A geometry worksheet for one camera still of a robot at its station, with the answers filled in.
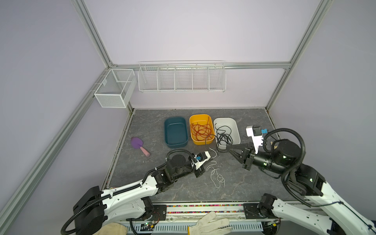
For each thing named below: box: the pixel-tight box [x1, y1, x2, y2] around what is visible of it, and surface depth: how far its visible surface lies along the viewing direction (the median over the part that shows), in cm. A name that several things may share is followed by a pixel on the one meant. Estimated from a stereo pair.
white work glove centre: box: [188, 211, 233, 235], surface depth 71 cm
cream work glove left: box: [93, 222, 129, 235], surface depth 71 cm
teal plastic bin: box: [164, 116, 189, 149], surface depth 107 cm
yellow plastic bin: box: [189, 114, 216, 145], surface depth 108 cm
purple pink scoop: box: [130, 136, 151, 158], surface depth 104 cm
